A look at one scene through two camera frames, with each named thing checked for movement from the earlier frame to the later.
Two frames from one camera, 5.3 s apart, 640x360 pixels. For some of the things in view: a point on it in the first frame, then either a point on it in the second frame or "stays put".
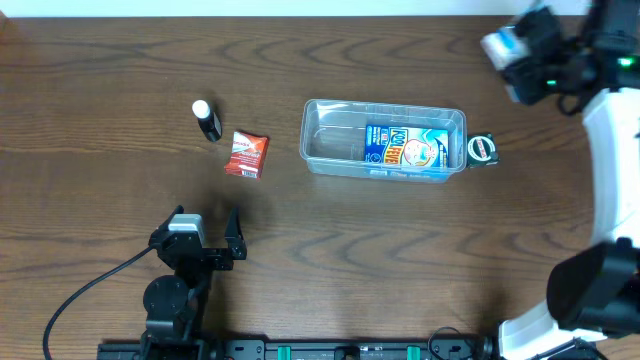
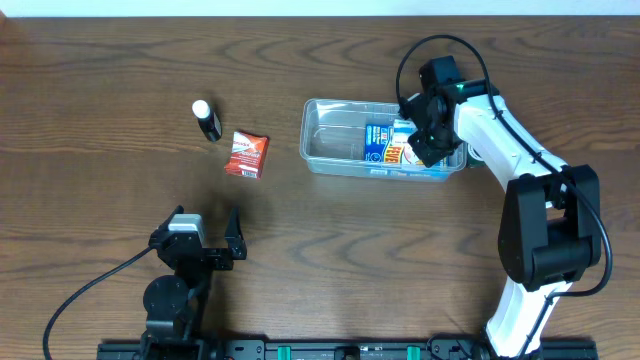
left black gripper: (221, 261) stays put
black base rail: (296, 349) stays put
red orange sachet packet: (247, 155) stays put
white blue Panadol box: (504, 47) -> (402, 130)
